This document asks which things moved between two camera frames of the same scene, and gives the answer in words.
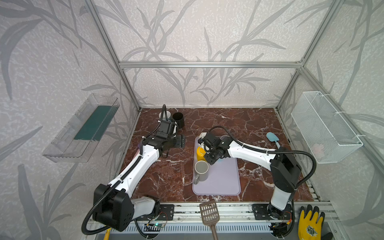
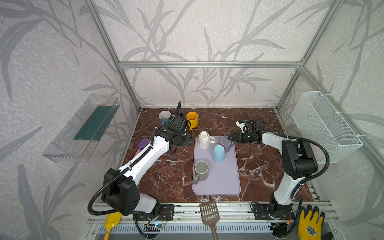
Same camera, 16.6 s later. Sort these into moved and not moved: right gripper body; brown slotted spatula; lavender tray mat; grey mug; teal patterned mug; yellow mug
Moved: yellow mug; right gripper body
Not moved: grey mug; teal patterned mug; brown slotted spatula; lavender tray mat
